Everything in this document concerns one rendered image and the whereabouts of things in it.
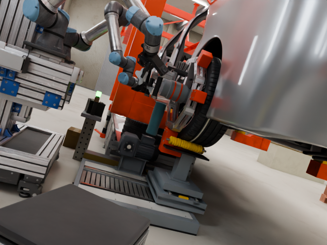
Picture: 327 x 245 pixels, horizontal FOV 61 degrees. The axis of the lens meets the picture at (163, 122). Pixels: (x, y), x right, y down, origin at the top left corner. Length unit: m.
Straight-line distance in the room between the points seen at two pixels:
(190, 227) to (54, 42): 1.37
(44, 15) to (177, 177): 1.36
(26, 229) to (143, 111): 1.80
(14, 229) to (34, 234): 0.05
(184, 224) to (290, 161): 6.96
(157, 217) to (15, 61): 1.18
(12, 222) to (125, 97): 1.76
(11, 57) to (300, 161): 8.12
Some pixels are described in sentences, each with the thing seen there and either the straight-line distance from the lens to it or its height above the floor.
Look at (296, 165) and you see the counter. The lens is 8.79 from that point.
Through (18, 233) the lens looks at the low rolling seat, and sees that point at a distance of 0.78.
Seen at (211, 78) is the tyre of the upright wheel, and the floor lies 0.99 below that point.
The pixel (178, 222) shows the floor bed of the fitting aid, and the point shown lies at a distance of 1.85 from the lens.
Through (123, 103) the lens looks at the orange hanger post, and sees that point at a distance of 2.41.
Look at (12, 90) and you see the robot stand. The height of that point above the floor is 0.54.
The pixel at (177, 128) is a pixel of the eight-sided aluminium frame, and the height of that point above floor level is 0.61.
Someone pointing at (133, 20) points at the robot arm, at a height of 1.04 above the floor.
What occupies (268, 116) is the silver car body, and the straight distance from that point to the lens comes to 1.25.
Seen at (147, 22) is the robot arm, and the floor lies 1.04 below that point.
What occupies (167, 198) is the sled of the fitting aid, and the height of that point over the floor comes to 0.14.
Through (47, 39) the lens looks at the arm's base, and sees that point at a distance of 1.70.
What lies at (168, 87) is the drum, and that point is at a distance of 1.96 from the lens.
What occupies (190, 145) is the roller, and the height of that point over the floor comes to 0.52.
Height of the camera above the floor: 0.74
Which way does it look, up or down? 4 degrees down
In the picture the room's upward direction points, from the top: 19 degrees clockwise
